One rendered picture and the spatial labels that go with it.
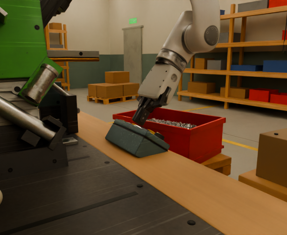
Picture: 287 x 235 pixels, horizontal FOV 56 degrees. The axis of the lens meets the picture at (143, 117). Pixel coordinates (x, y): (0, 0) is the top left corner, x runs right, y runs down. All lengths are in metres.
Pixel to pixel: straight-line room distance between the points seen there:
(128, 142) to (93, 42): 10.28
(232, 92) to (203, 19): 5.61
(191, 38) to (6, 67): 0.42
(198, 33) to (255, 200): 0.41
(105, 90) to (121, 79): 0.95
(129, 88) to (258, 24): 3.36
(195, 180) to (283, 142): 0.21
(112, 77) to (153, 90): 6.66
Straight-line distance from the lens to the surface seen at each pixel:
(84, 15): 10.80
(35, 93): 0.56
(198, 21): 0.69
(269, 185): 0.64
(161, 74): 0.71
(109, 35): 11.20
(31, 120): 0.55
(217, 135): 0.90
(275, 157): 0.64
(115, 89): 6.86
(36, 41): 0.63
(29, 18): 0.64
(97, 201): 0.43
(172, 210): 0.41
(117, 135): 0.66
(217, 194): 0.46
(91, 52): 0.79
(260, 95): 5.90
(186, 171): 0.53
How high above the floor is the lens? 1.11
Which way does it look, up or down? 12 degrees down
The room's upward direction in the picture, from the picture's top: straight up
